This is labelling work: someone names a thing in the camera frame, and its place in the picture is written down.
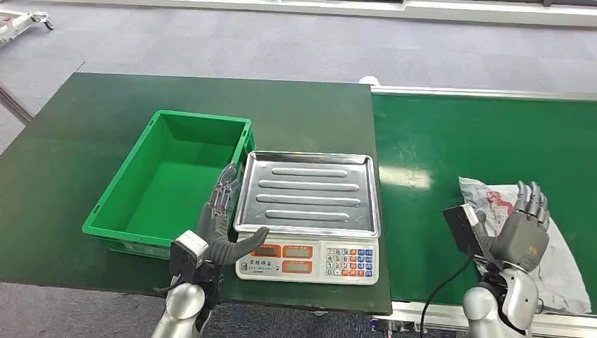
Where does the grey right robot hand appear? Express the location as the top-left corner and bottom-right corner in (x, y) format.
(475, 180), (552, 274)

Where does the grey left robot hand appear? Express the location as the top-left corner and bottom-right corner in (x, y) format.
(197, 163), (270, 268)

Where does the grey plastic mailer package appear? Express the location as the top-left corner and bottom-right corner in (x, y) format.
(458, 176), (592, 315)

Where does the green conveyor belt machine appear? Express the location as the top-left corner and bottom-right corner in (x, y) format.
(359, 75), (597, 338)

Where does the green plastic crate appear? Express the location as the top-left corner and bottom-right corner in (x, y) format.
(82, 110), (256, 261)

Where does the white electronic scale steel tray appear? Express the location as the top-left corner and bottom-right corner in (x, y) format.
(233, 150), (382, 287)

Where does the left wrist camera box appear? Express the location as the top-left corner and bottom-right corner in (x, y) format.
(168, 230), (210, 285)

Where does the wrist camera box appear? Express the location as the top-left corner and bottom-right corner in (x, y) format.
(443, 204), (487, 258)
(168, 230), (210, 285)

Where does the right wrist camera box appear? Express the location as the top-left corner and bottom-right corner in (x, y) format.
(443, 204), (487, 258)

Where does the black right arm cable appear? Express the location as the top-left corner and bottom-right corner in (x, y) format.
(420, 253), (475, 338)

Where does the white wheeled cart frame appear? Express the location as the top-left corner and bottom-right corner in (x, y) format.
(0, 10), (54, 45)

